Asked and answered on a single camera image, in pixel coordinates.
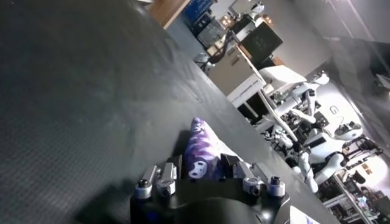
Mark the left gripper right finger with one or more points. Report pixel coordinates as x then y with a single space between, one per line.
253 182

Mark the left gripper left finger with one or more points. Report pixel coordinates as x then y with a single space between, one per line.
166 182

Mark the lavender t-shirt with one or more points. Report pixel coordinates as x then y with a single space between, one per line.
199 146

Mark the white humanoid robot raised arm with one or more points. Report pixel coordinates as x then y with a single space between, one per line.
300 97

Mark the small white standing desk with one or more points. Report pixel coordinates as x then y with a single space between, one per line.
277 117

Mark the white humanoid robot wheeled base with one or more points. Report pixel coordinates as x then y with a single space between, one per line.
329 152

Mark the tall white cardboard box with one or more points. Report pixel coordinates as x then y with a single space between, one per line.
231 73

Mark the large black table cover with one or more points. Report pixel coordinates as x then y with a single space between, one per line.
91 91

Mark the black monitor on tripod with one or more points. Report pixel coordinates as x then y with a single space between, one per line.
262 42

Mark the wooden partition screen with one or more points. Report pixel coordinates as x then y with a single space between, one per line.
167 10

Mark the blue storage crates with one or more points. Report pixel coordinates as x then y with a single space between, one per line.
196 7

